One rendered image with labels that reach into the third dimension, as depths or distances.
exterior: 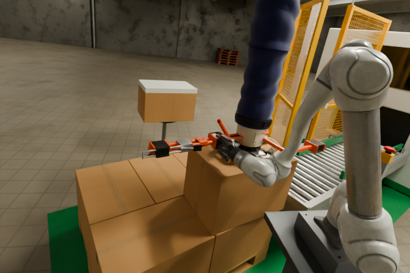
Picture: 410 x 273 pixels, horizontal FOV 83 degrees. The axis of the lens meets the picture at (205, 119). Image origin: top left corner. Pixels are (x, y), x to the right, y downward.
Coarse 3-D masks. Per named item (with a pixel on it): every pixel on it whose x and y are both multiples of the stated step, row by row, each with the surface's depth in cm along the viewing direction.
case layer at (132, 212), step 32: (128, 160) 197; (160, 160) 202; (96, 192) 155; (128, 192) 159; (160, 192) 163; (96, 224) 130; (128, 224) 133; (160, 224) 136; (192, 224) 139; (256, 224) 156; (96, 256) 116; (128, 256) 115; (160, 256) 117; (192, 256) 127; (224, 256) 147
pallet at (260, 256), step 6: (78, 216) 188; (84, 240) 164; (258, 252) 174; (264, 252) 180; (252, 258) 177; (258, 258) 178; (264, 258) 185; (240, 264) 164; (246, 264) 176; (252, 264) 177; (90, 270) 147; (228, 270) 157; (234, 270) 171; (240, 270) 172; (246, 270) 174
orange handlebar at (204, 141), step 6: (198, 138) 126; (204, 138) 127; (234, 138) 135; (240, 138) 138; (264, 138) 140; (174, 144) 119; (198, 144) 122; (204, 144) 124; (270, 144) 136; (276, 144) 133; (174, 150) 115; (282, 150) 128; (300, 150) 132; (306, 150) 136
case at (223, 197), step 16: (192, 160) 148; (208, 160) 134; (224, 160) 136; (192, 176) 149; (208, 176) 132; (224, 176) 121; (240, 176) 126; (288, 176) 150; (192, 192) 151; (208, 192) 133; (224, 192) 124; (240, 192) 131; (256, 192) 139; (272, 192) 148; (288, 192) 158; (208, 208) 134; (224, 208) 129; (240, 208) 137; (256, 208) 146; (272, 208) 155; (208, 224) 135; (224, 224) 135; (240, 224) 143
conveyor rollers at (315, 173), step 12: (336, 144) 291; (300, 156) 245; (312, 156) 252; (324, 156) 252; (336, 156) 258; (300, 168) 224; (312, 168) 224; (324, 168) 226; (336, 168) 232; (300, 180) 205; (312, 180) 205; (324, 180) 206; (336, 180) 208; (300, 192) 186; (312, 192) 187; (324, 192) 189
